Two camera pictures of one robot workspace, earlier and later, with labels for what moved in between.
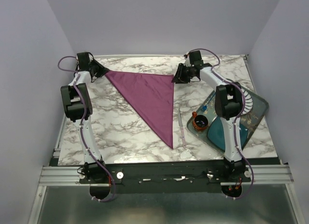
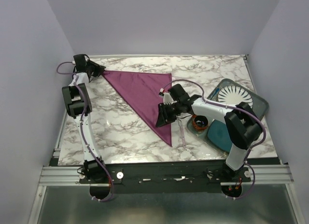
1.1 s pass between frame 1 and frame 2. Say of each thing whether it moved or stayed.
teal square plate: stayed
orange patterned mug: stayed
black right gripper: moved
